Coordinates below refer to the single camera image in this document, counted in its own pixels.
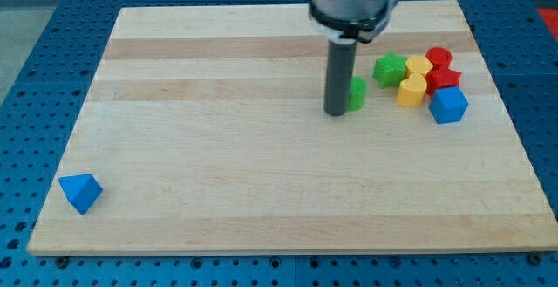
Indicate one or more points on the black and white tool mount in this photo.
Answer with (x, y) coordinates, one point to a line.
(342, 32)

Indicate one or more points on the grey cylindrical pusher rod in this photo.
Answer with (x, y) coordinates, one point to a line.
(340, 64)

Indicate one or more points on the green cylinder block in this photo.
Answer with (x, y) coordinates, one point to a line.
(357, 95)

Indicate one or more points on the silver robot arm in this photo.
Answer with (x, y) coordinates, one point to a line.
(349, 10)

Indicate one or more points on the green star block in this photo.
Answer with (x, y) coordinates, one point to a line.
(389, 70)

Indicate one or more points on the red star block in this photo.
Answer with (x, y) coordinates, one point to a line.
(441, 78)

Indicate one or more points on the yellow heart block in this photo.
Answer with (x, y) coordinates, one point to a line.
(411, 91)

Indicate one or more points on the yellow pentagon block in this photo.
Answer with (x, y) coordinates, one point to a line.
(417, 64)

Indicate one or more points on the red cylinder block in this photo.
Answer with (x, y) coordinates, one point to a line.
(440, 57)

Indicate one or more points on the blue cube block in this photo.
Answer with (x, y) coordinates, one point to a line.
(448, 105)

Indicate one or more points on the light wooden board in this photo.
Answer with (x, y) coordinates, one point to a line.
(205, 128)

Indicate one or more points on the blue triangular prism block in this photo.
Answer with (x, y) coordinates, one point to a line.
(81, 191)

